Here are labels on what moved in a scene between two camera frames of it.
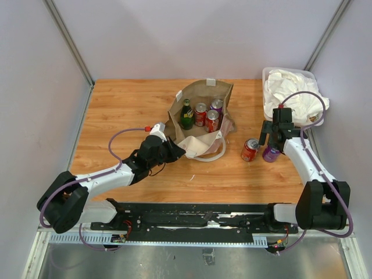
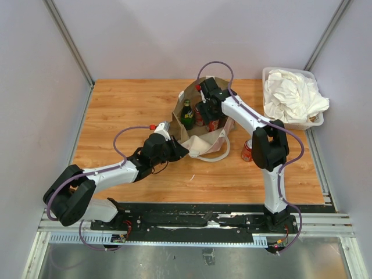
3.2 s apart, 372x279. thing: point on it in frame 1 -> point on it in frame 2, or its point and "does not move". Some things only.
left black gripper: (175, 151) does not move
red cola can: (200, 114) does not move
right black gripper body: (271, 139) -> (206, 111)
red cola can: (250, 150) does not move
